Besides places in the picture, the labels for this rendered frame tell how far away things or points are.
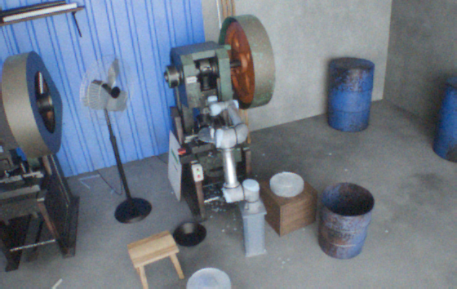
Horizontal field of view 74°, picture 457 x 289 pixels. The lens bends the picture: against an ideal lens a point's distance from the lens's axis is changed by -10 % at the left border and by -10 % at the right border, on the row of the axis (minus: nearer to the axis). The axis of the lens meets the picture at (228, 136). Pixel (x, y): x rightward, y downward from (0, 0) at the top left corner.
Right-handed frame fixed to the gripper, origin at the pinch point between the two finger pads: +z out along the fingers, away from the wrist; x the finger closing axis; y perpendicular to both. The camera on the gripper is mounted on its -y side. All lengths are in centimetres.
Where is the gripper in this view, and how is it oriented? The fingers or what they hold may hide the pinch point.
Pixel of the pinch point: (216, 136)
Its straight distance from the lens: 286.5
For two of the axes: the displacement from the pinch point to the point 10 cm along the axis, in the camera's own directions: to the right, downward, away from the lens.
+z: 0.7, 8.9, 4.6
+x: -9.3, 2.2, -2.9
